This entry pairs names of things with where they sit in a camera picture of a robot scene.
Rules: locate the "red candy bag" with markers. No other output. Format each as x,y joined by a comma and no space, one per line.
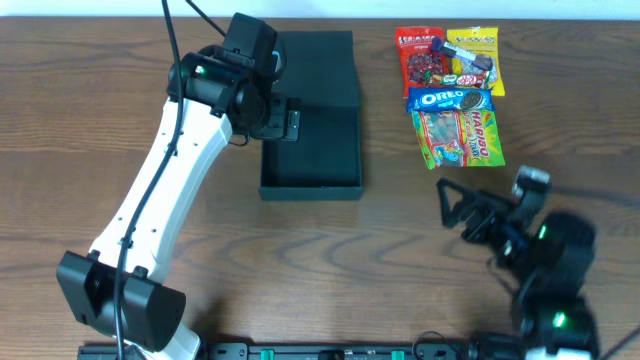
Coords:
416,56

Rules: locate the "dark green box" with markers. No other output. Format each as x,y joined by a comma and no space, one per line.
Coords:
325,162

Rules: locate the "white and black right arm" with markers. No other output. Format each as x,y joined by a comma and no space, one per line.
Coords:
551,317

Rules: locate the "yellow snack bag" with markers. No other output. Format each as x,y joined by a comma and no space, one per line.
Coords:
478,53

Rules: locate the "purple chocolate bar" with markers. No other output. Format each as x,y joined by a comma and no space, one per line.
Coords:
448,49

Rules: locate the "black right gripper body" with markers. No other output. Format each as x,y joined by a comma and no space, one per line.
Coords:
480,215

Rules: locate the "green red KitKat bar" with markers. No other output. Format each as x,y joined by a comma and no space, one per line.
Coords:
480,81

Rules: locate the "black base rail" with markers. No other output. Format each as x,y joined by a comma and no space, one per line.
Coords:
428,351

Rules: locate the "Haribo gummy bag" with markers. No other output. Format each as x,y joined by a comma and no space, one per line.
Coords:
458,138

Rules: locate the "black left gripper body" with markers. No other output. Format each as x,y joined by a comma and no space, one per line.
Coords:
288,123

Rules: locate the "blue Oreo pack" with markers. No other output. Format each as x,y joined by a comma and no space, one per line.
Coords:
448,99

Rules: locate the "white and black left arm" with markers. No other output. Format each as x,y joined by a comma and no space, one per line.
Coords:
118,287

